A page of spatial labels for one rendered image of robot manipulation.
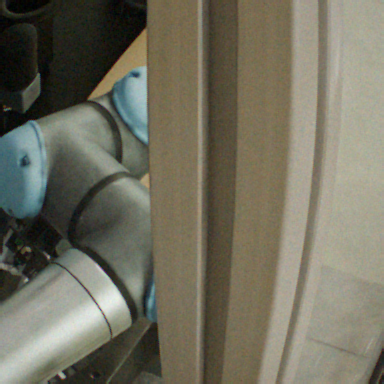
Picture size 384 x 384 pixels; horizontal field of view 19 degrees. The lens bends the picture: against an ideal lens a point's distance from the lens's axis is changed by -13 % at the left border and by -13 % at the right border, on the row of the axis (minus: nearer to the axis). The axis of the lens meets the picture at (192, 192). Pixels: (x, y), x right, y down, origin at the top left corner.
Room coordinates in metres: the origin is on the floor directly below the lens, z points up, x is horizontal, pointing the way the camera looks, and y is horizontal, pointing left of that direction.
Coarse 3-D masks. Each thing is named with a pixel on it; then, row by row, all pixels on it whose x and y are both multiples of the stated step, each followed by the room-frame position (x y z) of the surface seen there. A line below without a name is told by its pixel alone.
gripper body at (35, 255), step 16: (32, 224) 0.67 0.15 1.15; (48, 224) 0.66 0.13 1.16; (0, 240) 0.68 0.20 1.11; (16, 240) 0.68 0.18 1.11; (32, 240) 0.67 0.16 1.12; (48, 240) 0.68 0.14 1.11; (64, 240) 0.69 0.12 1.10; (16, 256) 0.68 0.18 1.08; (32, 256) 0.68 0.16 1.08; (48, 256) 0.67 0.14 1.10; (32, 272) 0.66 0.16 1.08
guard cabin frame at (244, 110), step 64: (192, 0) 0.22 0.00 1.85; (256, 0) 0.21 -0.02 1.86; (320, 0) 0.23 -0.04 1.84; (192, 64) 0.22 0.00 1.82; (256, 64) 0.21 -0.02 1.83; (320, 64) 0.23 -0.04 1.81; (192, 128) 0.22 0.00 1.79; (256, 128) 0.21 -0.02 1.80; (320, 128) 0.23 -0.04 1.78; (192, 192) 0.22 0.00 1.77; (256, 192) 0.21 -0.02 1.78; (320, 192) 0.23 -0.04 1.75; (192, 256) 0.22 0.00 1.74; (256, 256) 0.21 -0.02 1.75; (320, 256) 0.24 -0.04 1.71; (192, 320) 0.22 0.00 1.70; (256, 320) 0.21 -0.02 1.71
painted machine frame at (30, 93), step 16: (16, 32) 0.98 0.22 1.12; (32, 32) 0.98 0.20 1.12; (0, 48) 0.96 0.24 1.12; (16, 48) 0.95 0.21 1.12; (32, 48) 0.96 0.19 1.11; (0, 64) 0.95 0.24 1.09; (16, 64) 0.95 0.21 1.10; (32, 64) 0.96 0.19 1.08; (0, 80) 0.96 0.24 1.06; (16, 80) 0.95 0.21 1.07; (32, 80) 0.96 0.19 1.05; (0, 96) 0.96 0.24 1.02; (16, 96) 0.95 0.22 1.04; (32, 96) 0.96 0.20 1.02; (0, 112) 1.00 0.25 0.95; (0, 128) 1.00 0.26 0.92
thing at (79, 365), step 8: (0, 208) 0.84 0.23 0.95; (0, 216) 0.83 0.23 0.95; (0, 224) 0.82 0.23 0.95; (0, 232) 0.80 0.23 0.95; (104, 344) 0.65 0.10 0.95; (96, 352) 0.64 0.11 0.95; (80, 360) 0.63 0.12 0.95; (88, 360) 0.63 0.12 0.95; (72, 368) 0.61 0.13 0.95; (80, 368) 0.61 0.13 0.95; (56, 376) 0.60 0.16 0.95
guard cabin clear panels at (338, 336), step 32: (352, 0) 0.32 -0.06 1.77; (352, 32) 0.32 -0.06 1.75; (352, 64) 0.32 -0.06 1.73; (352, 96) 0.32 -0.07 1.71; (352, 128) 0.32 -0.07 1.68; (352, 160) 0.33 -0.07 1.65; (352, 192) 0.33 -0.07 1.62; (352, 224) 0.34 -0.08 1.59; (352, 256) 0.36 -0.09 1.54; (320, 288) 0.31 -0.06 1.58; (352, 288) 0.37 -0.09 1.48; (320, 320) 0.33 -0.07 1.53; (352, 320) 0.40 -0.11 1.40; (320, 352) 0.34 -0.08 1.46; (352, 352) 0.43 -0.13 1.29
